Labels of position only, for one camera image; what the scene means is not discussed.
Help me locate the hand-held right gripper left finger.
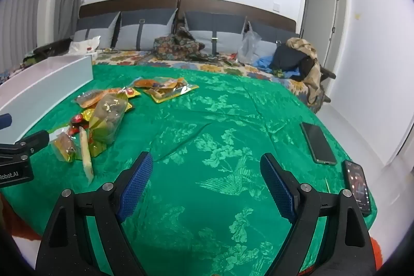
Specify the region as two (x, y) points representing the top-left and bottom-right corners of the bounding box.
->
(35, 151), (153, 276)

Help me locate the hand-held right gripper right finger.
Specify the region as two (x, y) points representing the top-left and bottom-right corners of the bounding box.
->
(260, 152), (377, 276)

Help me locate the red snack packet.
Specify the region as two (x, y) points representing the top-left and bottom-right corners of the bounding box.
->
(66, 113), (89, 136)

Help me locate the white rectangular box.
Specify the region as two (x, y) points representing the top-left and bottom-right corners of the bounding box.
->
(0, 55), (94, 147)

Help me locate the yellow-edged nut packet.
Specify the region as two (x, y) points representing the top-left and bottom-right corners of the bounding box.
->
(144, 82), (199, 104)

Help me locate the small clear brown snack packet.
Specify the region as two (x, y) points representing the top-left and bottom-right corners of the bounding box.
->
(53, 134), (80, 163)

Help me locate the orange cloth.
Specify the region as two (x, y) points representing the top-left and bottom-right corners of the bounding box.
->
(369, 237), (384, 267)
(0, 192), (44, 239)

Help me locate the yellow snack packet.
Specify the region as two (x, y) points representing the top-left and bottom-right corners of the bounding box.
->
(79, 109), (112, 158)

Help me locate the white sausage stick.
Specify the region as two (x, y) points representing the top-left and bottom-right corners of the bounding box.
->
(79, 127), (95, 183)

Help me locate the black smartphone dark screen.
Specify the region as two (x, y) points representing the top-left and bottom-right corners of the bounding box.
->
(300, 122), (337, 165)

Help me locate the clear bag of brown balls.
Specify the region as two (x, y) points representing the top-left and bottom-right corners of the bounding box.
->
(89, 93), (133, 145)

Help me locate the black smartphone lit screen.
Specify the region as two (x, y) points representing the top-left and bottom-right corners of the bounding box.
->
(344, 160), (372, 217)

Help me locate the green patterned bedspread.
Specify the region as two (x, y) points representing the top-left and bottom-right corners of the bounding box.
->
(0, 64), (379, 276)

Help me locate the orange packet with red label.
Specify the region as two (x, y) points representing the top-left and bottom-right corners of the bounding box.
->
(97, 87), (143, 100)

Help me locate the white plastic bag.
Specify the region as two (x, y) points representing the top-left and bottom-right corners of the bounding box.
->
(68, 37), (101, 54)

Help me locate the grey curtain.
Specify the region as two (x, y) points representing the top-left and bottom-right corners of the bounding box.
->
(0, 0), (93, 76)

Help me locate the black chair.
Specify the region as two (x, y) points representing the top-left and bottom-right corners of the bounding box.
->
(319, 67), (337, 103)

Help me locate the blue cloth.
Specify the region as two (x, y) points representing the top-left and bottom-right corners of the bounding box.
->
(252, 55), (275, 73)

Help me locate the black bag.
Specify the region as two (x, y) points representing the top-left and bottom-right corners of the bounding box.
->
(270, 44), (316, 81)

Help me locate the clear plastic bag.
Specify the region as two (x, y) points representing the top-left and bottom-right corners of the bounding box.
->
(238, 21), (262, 64)

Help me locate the pile of dark clothes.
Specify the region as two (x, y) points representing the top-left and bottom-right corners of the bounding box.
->
(286, 37), (324, 108)

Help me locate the dark floral patterned cloth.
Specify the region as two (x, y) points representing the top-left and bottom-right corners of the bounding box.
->
(153, 26), (214, 61)

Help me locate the grey pillow with strap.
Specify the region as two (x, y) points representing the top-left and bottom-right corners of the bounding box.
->
(73, 11), (121, 48)
(247, 20), (296, 52)
(115, 8), (179, 51)
(184, 11), (247, 56)

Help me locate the white door frame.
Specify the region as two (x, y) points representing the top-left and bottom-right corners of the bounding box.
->
(299, 0), (351, 70)

